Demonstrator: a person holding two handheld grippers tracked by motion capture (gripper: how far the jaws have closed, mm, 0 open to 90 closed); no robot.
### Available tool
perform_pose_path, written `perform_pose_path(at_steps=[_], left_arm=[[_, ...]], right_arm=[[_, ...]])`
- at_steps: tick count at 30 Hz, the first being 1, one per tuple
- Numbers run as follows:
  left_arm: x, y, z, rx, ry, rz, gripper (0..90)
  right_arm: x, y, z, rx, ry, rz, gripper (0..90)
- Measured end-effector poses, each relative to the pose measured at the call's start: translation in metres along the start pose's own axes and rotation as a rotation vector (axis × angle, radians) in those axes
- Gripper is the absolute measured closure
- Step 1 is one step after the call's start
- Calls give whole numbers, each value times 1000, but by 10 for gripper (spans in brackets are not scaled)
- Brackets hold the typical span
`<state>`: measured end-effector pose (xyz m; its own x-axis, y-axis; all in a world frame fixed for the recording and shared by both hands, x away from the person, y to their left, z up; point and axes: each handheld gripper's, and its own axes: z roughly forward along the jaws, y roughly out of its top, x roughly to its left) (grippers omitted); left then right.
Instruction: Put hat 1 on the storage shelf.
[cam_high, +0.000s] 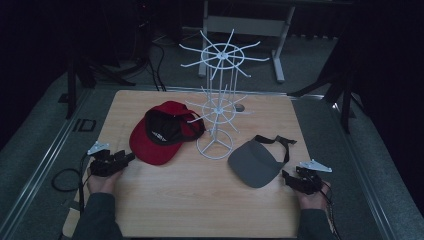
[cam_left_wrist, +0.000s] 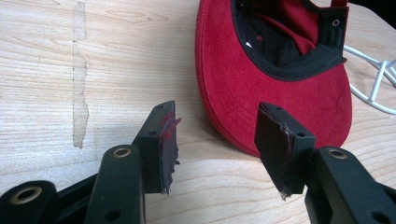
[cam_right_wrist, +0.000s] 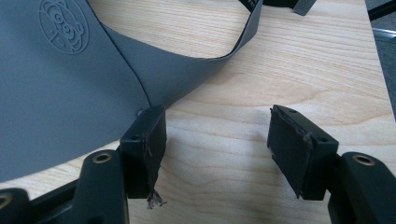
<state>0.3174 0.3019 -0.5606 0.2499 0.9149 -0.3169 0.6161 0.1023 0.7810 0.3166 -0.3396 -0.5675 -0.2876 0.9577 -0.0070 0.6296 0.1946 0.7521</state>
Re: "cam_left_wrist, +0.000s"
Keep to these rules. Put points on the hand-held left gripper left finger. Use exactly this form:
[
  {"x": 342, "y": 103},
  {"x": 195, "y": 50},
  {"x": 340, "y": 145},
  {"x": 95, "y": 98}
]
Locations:
[{"x": 152, "y": 155}]

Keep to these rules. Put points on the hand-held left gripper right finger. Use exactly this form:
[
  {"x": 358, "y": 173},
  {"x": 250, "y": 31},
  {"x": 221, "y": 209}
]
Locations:
[{"x": 280, "y": 149}]

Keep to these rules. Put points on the red cap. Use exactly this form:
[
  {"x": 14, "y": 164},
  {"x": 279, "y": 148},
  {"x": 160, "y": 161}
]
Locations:
[{"x": 236, "y": 81}]

